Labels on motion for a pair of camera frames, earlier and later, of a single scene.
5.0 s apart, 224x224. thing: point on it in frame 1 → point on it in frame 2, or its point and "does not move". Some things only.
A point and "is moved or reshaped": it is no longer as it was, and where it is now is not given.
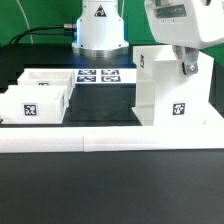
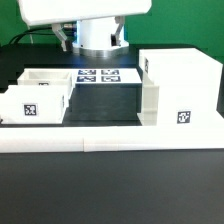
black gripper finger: x=179 y=51 → x=115 y=37
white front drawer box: x=32 y=105 does not move
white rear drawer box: x=56 y=77 does not move
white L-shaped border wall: x=18 y=139 does not move
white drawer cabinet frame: x=168 y=97 is moved or reshaped
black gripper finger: x=191 y=56 → x=60 y=35
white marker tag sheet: x=105 y=75 does not move
